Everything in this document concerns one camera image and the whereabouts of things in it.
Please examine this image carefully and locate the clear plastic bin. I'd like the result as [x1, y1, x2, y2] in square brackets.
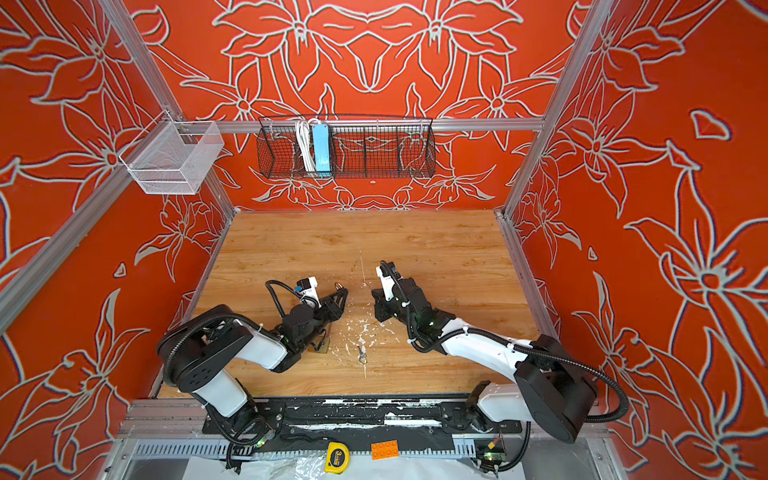
[121, 121, 224, 195]

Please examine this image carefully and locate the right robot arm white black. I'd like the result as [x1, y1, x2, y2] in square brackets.
[372, 261, 630, 443]

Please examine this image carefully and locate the blue white box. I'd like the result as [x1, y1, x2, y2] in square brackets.
[312, 123, 331, 177]

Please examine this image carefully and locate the yellow tape measure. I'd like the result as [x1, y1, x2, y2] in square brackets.
[324, 441, 351, 474]

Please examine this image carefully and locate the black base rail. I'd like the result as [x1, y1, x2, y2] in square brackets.
[232, 393, 523, 460]

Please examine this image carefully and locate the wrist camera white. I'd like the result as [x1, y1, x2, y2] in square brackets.
[295, 276, 321, 309]
[376, 266, 395, 301]

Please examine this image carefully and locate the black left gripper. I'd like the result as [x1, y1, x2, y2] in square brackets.
[298, 288, 347, 352]

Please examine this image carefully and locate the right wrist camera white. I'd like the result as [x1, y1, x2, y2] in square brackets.
[376, 266, 395, 301]

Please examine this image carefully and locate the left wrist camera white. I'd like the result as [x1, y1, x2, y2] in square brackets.
[295, 276, 321, 309]

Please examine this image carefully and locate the orange lego brick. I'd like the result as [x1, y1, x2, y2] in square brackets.
[370, 440, 400, 461]

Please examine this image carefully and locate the black wire basket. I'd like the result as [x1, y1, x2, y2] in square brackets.
[256, 115, 437, 180]

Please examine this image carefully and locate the white cable bundle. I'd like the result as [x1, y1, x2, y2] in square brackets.
[295, 118, 316, 173]

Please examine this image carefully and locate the brass padlock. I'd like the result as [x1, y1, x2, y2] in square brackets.
[308, 333, 330, 354]

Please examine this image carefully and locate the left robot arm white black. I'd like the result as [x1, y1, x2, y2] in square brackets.
[157, 277, 349, 453]

